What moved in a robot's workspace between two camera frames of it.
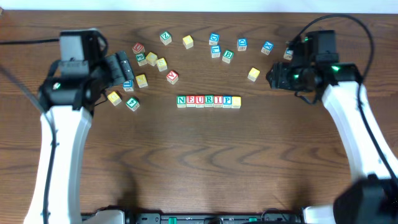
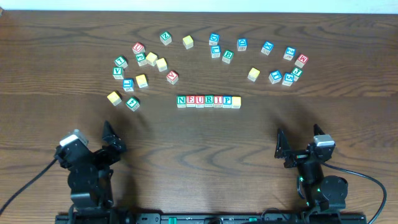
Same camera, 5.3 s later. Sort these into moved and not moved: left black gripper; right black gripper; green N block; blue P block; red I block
Moved: left black gripper; right black gripper
Not moved: red I block; green N block; blue P block
